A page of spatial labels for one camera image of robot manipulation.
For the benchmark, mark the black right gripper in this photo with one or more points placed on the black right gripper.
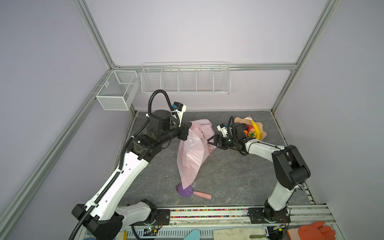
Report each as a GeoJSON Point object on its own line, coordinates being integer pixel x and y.
{"type": "Point", "coordinates": [215, 143]}

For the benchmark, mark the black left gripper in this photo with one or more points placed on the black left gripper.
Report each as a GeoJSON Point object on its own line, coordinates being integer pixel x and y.
{"type": "Point", "coordinates": [184, 128]}

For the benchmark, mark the pink plastic bag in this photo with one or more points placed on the pink plastic bag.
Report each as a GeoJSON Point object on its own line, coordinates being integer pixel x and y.
{"type": "Point", "coordinates": [194, 151]}

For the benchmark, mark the yellow green banana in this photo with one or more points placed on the yellow green banana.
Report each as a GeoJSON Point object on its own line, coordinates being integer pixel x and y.
{"type": "Point", "coordinates": [256, 130]}

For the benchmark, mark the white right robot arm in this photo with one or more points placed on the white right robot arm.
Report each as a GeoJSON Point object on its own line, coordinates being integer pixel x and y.
{"type": "Point", "coordinates": [291, 170]}

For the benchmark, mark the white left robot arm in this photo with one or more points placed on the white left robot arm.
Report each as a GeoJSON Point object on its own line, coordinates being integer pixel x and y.
{"type": "Point", "coordinates": [101, 215]}

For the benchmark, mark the small red peach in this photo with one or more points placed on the small red peach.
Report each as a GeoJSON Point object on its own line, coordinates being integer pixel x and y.
{"type": "Point", "coordinates": [251, 131]}

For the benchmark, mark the beige scalloped fruit bowl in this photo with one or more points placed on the beige scalloped fruit bowl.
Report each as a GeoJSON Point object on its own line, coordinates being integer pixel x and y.
{"type": "Point", "coordinates": [248, 121]}

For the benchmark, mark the purple pink spatula brush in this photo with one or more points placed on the purple pink spatula brush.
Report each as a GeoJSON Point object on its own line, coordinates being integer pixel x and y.
{"type": "Point", "coordinates": [188, 191]}

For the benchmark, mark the beige cloth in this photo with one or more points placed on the beige cloth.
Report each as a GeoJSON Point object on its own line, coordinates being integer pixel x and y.
{"type": "Point", "coordinates": [240, 234]}

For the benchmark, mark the orange rubber glove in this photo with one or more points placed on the orange rubber glove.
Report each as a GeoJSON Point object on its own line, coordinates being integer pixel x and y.
{"type": "Point", "coordinates": [314, 231]}

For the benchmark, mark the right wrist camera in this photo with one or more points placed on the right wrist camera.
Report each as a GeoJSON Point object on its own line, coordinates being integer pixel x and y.
{"type": "Point", "coordinates": [223, 129]}

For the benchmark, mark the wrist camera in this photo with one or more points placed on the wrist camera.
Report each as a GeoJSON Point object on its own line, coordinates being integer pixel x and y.
{"type": "Point", "coordinates": [180, 109]}
{"type": "Point", "coordinates": [223, 129]}

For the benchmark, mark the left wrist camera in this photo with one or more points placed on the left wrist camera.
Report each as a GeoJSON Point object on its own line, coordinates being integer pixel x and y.
{"type": "Point", "coordinates": [180, 109]}

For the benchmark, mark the long white wire shelf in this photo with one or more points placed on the long white wire shelf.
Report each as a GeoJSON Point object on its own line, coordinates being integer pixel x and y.
{"type": "Point", "coordinates": [187, 77]}

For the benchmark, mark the small white wire basket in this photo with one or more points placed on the small white wire basket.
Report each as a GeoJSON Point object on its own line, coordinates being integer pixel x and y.
{"type": "Point", "coordinates": [119, 90]}

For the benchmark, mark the teal tool handle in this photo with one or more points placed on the teal tool handle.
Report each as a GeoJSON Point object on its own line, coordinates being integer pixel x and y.
{"type": "Point", "coordinates": [193, 235]}

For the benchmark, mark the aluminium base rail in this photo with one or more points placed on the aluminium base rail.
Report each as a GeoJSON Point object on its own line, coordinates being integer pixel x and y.
{"type": "Point", "coordinates": [234, 216]}

